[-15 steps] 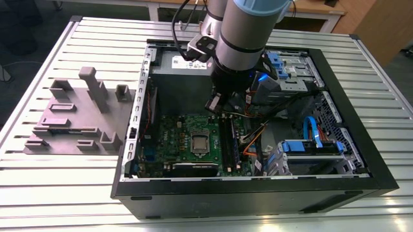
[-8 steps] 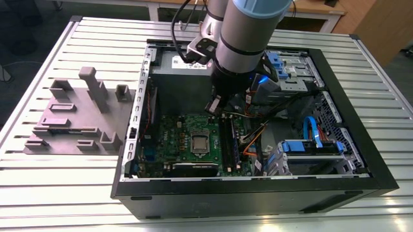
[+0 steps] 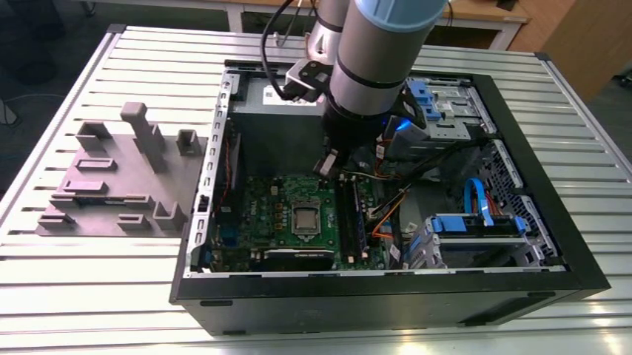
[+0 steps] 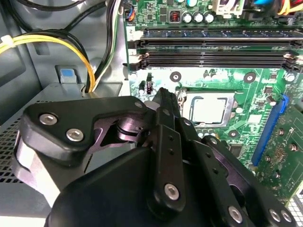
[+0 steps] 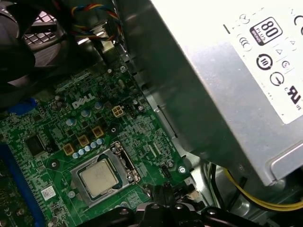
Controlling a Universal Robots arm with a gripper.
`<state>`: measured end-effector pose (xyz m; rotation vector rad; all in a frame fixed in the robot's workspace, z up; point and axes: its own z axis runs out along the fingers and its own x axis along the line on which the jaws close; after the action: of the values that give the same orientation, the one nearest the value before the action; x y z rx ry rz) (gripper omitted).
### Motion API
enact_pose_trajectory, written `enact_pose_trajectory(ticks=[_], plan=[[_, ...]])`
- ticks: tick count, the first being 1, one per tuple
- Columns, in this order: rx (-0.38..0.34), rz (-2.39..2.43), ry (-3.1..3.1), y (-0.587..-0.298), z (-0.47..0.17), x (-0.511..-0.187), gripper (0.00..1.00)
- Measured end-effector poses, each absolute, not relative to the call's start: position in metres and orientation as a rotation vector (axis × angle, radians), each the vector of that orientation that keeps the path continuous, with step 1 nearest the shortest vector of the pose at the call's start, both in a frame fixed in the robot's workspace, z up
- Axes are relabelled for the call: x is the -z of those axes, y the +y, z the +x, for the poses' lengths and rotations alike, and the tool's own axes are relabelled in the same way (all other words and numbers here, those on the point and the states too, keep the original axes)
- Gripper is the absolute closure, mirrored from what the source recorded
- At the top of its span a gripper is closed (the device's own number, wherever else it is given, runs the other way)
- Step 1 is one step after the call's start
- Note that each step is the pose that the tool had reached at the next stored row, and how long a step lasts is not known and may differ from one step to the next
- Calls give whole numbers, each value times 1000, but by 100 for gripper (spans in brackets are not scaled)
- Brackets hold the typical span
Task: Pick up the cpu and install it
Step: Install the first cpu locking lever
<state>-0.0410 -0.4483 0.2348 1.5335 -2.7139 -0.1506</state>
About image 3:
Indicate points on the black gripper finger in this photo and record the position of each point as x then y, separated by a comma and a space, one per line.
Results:
327, 164

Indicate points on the silver CPU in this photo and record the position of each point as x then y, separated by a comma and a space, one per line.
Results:
307, 219

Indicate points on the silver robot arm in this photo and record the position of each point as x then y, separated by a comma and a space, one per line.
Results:
376, 55

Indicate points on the grey power supply unit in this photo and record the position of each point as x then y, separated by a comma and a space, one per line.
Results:
272, 140

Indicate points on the black RAM slot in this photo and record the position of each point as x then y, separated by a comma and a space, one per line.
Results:
340, 218

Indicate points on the installed RAM stick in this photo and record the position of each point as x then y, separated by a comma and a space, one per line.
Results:
359, 218

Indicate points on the grey metal drive cage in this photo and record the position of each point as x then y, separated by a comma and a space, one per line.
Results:
444, 133

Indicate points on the green motherboard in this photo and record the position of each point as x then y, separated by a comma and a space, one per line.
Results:
267, 222

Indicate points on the black graphics card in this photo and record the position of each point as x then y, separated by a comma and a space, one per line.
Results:
296, 259

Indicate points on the hard disk in blue carrier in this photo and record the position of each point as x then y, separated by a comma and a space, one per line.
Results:
451, 225

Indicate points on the grey metal disk bay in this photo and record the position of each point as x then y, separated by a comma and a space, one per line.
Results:
430, 255

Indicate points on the black PC case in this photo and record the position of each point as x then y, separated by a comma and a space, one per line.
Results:
395, 307

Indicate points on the RAM stick with gold contacts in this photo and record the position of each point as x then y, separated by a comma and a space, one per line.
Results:
109, 202

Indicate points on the grey parts rack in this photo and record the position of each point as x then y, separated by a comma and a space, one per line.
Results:
100, 222

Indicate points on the wooden cabinet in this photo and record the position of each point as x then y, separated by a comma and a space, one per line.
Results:
583, 37

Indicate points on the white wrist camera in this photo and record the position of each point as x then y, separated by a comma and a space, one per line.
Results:
406, 131

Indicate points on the silver black camera bracket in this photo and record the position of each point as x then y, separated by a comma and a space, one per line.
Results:
304, 77

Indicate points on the large blue drive bracket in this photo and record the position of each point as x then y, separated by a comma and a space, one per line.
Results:
426, 92

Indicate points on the wooden desk white frame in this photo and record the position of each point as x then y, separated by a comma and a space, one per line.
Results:
484, 15

